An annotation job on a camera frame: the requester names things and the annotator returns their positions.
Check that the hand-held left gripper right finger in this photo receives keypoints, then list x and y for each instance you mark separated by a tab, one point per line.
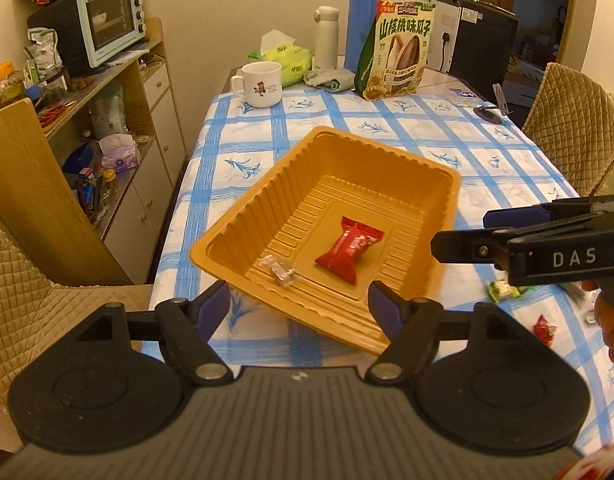
382	306

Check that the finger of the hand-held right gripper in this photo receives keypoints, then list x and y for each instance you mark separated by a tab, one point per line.
462	246
512	216

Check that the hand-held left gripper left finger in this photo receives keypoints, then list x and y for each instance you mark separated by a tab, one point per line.
214	306

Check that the pale candy with green ends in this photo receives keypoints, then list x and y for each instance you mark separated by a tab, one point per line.
502	291

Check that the red snack packet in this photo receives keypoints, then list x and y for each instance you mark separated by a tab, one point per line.
349	251

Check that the clear candy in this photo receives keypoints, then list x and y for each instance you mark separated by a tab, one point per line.
282	272

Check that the small red candy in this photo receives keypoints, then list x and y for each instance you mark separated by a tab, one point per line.
543	330

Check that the orange plastic tray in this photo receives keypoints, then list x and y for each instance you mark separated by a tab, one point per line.
307	180

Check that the black round pad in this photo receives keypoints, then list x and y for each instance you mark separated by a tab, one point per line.
487	115

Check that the quilted beige chair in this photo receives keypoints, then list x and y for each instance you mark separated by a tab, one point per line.
27	300
567	120

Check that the metal phone stand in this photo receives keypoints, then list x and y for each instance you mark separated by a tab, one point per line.
502	100

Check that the small purple packet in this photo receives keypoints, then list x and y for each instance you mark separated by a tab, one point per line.
463	94

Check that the blue checked tablecloth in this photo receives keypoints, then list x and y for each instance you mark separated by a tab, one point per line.
387	130

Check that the small jar with yellow lid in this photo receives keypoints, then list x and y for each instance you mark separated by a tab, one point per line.
111	181

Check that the black box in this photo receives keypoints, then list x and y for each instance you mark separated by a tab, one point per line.
482	55

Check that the purple tissue pack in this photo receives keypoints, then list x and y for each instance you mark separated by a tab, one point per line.
119	152

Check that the wooden storage cabinet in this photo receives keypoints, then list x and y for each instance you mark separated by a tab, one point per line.
157	125

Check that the green sunflower seed bag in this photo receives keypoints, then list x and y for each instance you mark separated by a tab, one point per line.
397	55

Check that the blue plastic container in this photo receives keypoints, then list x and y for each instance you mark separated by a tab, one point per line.
79	157

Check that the white box with plug picture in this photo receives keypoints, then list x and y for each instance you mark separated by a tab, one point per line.
446	25

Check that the grey cloth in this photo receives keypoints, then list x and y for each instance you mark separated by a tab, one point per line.
332	79

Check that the white mug with cartoon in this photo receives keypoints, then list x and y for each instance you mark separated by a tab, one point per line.
262	85

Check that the wooden board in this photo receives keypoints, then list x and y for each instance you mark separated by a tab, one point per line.
27	170

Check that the white insulated bottle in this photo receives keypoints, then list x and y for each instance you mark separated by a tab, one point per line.
327	40

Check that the blue thermos jug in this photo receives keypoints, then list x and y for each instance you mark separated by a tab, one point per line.
362	20

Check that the red scissors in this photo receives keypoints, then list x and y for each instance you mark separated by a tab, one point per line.
52	115

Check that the green tissue pack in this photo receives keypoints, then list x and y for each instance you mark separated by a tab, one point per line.
287	57

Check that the glass jar with orange lid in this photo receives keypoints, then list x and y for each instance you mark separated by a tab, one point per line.
2	90

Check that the mint green toaster oven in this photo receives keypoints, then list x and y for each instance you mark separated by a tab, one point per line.
112	20

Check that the white and green bag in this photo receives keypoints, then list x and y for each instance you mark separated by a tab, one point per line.
44	52

